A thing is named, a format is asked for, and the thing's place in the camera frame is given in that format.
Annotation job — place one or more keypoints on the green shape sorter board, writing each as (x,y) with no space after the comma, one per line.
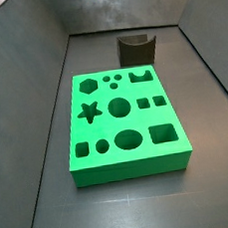
(123,126)

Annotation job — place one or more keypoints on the black curved holder block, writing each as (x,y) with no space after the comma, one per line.
(136,50)

